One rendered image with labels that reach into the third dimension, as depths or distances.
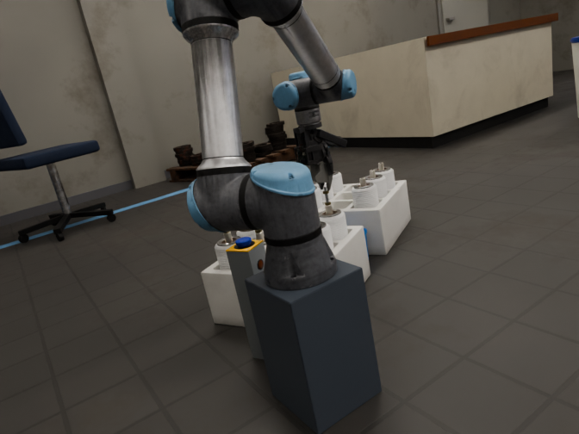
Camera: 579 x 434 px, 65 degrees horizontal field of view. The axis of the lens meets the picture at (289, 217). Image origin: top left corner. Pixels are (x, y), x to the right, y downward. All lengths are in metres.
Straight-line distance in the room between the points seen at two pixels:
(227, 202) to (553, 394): 0.75
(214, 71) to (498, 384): 0.87
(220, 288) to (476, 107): 2.91
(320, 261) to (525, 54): 3.75
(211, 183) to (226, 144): 0.09
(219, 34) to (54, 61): 3.57
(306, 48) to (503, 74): 3.23
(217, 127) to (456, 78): 2.93
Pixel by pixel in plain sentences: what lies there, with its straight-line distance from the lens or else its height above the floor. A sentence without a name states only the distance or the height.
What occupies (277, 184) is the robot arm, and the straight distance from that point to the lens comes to 0.84.
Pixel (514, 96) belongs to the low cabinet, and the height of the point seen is 0.19.
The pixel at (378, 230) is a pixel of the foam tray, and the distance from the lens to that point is 1.70.
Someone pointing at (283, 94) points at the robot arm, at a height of 0.65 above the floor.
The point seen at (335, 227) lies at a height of 0.22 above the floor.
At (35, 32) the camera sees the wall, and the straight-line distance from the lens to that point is 4.51.
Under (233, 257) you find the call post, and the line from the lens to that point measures 1.14.
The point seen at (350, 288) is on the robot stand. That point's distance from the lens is 0.93.
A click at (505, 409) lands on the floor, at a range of 1.05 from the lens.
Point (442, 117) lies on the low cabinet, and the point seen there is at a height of 0.21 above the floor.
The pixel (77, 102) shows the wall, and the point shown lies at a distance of 4.47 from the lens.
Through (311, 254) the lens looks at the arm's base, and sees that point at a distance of 0.88.
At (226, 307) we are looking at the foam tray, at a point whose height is 0.06.
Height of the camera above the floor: 0.68
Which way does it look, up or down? 17 degrees down
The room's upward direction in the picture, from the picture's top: 12 degrees counter-clockwise
